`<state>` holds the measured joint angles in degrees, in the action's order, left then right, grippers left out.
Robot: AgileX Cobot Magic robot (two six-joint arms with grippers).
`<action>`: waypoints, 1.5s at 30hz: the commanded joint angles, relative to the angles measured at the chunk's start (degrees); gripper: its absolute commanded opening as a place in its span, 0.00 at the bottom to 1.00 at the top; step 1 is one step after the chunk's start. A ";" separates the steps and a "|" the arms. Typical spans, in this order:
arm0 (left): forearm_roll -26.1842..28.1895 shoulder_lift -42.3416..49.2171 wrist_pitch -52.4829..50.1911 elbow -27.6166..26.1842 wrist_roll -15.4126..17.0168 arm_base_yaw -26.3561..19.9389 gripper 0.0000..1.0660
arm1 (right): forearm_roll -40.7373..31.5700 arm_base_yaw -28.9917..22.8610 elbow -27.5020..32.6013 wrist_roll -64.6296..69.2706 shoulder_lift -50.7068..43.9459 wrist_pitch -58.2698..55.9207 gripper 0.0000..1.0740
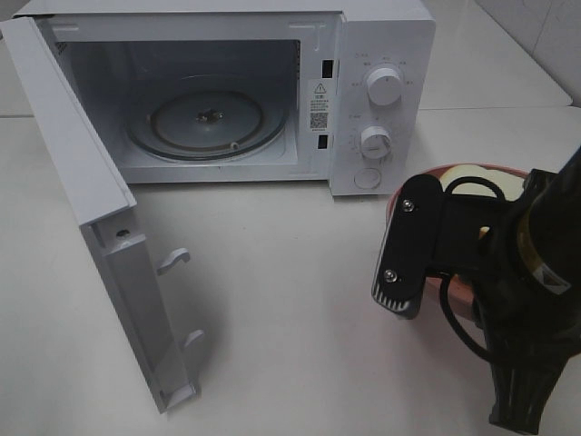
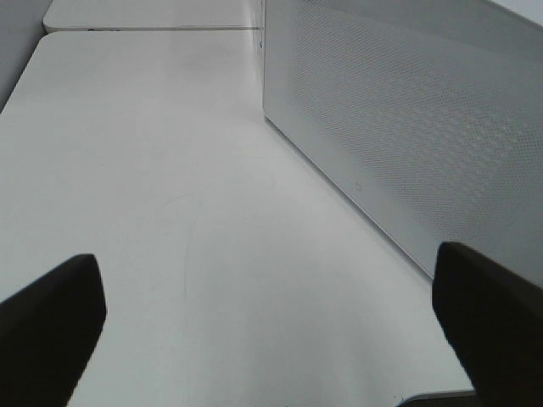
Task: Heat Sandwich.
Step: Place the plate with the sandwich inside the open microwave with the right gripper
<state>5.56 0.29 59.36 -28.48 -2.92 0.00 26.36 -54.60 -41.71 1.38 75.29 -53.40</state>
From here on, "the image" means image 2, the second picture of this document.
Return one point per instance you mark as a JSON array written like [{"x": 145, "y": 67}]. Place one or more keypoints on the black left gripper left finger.
[{"x": 49, "y": 330}]

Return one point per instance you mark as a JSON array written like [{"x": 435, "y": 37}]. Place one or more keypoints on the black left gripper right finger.
[{"x": 492, "y": 319}]

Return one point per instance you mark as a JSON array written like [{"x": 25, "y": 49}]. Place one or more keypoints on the white microwave door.
[{"x": 427, "y": 115}]

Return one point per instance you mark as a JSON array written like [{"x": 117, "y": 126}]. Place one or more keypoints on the white microwave oven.
[{"x": 257, "y": 20}]

